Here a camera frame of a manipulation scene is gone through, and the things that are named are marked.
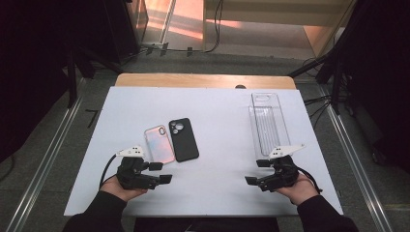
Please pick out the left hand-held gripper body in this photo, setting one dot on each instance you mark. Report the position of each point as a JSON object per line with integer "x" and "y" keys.
{"x": 130, "y": 172}

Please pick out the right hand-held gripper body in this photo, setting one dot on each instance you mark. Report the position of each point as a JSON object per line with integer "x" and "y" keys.
{"x": 281, "y": 174}

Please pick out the iridescent phone case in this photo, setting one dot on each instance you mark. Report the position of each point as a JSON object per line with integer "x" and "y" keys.
{"x": 159, "y": 144}

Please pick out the clear plastic tray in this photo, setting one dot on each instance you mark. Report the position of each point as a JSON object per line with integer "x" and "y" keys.
{"x": 267, "y": 125}

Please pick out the black phone case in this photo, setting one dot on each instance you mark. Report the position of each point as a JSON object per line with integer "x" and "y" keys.
{"x": 183, "y": 140}

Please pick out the person's left hand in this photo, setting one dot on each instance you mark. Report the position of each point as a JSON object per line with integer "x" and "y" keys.
{"x": 121, "y": 191}

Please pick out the person's right hand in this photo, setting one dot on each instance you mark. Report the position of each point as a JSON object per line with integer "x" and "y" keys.
{"x": 298, "y": 191}

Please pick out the white board mat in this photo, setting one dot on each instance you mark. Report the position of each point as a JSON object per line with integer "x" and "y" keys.
{"x": 212, "y": 190}

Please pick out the black metal stand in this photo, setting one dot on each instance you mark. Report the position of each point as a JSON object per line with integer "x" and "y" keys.
{"x": 335, "y": 83}
{"x": 71, "y": 80}

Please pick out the dark cabinet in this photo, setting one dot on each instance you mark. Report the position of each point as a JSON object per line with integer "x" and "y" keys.
{"x": 124, "y": 29}

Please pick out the silver metal pole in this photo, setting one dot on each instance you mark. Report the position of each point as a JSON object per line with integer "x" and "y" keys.
{"x": 167, "y": 22}

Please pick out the metal floor rail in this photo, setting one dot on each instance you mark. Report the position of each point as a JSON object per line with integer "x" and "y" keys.
{"x": 42, "y": 175}
{"x": 357, "y": 167}

